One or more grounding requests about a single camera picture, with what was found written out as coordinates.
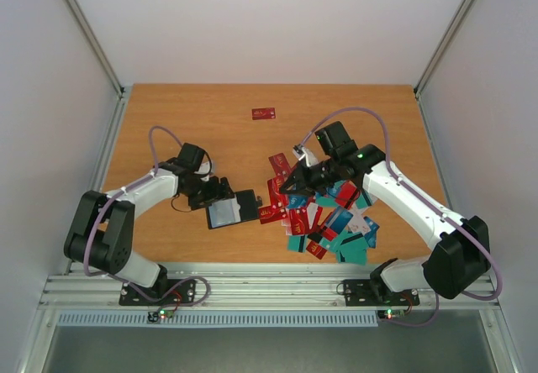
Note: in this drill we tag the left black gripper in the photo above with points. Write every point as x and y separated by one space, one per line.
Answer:
214 195

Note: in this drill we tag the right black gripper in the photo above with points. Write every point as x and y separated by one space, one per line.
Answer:
306 175

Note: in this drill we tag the black leather card holder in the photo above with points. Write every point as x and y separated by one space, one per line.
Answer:
242 208

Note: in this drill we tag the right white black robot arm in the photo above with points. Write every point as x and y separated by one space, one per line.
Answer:
459 246

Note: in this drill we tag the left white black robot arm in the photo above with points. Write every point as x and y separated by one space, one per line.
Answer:
102 230

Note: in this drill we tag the white card centre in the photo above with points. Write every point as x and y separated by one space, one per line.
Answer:
313 212

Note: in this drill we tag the red black stripe card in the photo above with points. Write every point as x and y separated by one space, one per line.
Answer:
347 194

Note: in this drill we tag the blue striped card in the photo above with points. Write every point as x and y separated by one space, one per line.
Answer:
335 223

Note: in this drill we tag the teal card bottom left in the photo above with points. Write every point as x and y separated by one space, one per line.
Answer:
297 243

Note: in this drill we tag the teal card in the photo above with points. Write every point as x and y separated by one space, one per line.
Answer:
352 253
297 243

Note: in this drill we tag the red card bottom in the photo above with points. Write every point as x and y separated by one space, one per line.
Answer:
316 250

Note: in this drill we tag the lone red card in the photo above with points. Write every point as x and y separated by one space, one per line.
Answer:
263 113

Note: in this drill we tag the teal card bottom right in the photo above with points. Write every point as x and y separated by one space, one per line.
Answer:
352 253

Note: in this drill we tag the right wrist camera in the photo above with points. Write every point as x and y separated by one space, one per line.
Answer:
305 156

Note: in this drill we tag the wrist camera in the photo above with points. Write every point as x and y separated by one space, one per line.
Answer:
206 169
305 156

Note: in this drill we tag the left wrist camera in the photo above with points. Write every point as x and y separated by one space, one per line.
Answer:
206 169

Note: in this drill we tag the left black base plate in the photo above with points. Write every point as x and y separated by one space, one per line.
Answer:
173 291

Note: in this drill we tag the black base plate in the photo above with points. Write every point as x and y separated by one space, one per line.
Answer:
365 292
173 291

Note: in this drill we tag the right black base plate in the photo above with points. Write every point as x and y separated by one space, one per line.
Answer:
365 292

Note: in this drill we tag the grey slotted cable duct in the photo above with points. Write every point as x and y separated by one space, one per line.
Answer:
220 319

